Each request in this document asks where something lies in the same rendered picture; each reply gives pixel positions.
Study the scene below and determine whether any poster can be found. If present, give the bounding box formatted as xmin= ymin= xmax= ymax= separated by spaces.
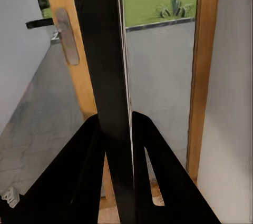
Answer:
xmin=74 ymin=0 xmax=136 ymax=224

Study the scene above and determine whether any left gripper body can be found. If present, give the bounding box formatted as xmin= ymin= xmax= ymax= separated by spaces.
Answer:
xmin=0 ymin=196 xmax=13 ymax=222

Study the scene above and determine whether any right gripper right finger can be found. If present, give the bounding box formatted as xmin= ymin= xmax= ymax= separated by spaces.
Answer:
xmin=132 ymin=111 xmax=221 ymax=224

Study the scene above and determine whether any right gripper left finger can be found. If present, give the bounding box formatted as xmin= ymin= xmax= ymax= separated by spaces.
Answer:
xmin=0 ymin=114 xmax=105 ymax=224

